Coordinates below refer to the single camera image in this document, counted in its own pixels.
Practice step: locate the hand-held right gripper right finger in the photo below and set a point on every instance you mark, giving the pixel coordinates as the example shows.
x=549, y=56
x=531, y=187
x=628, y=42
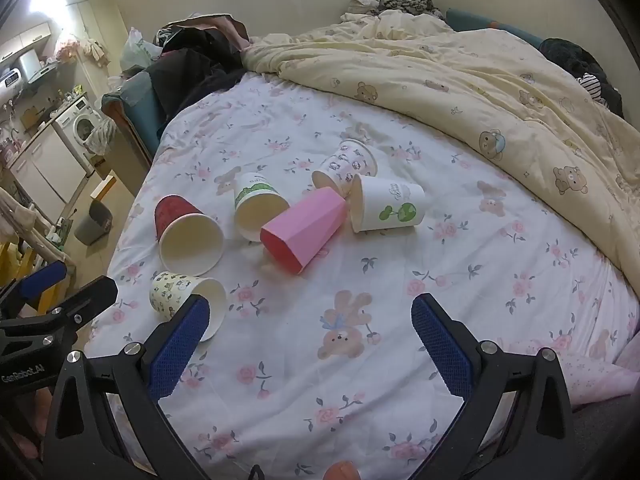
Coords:
x=445, y=352

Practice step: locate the yellow patterned paper cup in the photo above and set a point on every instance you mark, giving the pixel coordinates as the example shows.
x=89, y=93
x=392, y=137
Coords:
x=175, y=290

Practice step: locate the brown pink garment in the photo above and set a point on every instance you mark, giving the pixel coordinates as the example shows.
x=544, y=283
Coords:
x=225, y=27

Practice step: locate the floral bed sheet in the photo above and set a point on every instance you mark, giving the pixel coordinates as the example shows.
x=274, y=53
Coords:
x=350, y=270

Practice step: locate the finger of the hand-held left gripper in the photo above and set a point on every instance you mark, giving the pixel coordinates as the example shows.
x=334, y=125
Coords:
x=42, y=280
x=92, y=292

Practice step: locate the panda print paper cup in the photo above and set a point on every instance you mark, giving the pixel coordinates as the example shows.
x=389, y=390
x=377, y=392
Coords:
x=350, y=160

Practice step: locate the cream bear print quilt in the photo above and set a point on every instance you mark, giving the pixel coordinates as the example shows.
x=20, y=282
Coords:
x=425, y=70

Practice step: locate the striped cloth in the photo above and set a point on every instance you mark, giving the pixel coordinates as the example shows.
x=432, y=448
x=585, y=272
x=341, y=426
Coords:
x=592, y=87

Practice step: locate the small cardboard box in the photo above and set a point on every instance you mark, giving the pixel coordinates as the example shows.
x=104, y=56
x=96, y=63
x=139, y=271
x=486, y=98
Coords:
x=104, y=187

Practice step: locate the pile of dark clothes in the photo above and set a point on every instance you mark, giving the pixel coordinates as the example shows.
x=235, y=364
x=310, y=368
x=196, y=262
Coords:
x=195, y=65

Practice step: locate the red paper cup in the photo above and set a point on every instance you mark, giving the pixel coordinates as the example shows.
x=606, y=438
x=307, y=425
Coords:
x=170, y=210

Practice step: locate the range hood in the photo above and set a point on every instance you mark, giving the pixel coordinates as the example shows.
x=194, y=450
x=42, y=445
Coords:
x=37, y=65

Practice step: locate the yellow frame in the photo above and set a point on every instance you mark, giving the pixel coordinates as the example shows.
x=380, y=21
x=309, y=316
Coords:
x=10, y=255

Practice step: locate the white plastic bag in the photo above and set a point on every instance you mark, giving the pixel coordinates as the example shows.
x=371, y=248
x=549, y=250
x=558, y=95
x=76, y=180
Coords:
x=135, y=52

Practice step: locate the white cup with globe print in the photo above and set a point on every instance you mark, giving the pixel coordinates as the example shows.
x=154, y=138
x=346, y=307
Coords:
x=395, y=205

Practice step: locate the white kitchen cabinet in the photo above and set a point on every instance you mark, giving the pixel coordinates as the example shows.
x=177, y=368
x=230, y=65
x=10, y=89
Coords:
x=50, y=160

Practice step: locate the beige hanging cloth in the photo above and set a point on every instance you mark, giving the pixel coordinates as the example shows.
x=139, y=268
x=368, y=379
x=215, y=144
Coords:
x=20, y=220

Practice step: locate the teal headboard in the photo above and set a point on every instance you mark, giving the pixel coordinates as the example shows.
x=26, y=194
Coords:
x=480, y=22

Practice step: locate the dark patterned cloth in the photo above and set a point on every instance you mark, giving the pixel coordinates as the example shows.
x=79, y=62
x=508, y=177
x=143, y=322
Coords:
x=400, y=5

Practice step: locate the white washing machine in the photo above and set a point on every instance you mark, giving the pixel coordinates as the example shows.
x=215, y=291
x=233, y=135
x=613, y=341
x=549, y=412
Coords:
x=75, y=125

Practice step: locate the pink blanket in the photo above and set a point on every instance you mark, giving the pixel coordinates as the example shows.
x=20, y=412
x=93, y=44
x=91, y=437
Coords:
x=590, y=375

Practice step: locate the pink faceted cup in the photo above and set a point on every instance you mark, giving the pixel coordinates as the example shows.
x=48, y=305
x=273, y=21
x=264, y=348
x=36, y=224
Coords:
x=310, y=225

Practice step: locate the grey trash bin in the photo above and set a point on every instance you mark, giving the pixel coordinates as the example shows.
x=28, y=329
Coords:
x=92, y=222

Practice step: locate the person's right hand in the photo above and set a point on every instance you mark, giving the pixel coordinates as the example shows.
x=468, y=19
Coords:
x=343, y=472

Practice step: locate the green and white paper cup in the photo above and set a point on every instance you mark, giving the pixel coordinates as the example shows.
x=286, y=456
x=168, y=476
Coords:
x=260, y=210

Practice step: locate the hanging pink clothes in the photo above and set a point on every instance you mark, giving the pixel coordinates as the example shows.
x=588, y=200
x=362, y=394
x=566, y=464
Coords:
x=80, y=50

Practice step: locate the dark fluffy blanket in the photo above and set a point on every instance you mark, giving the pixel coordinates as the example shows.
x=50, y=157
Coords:
x=570, y=60

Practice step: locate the teal bed frame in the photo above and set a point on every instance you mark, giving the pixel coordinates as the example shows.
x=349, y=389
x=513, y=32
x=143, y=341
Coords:
x=140, y=105

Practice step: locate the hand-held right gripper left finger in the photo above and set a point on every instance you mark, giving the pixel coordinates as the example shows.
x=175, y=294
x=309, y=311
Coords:
x=180, y=347

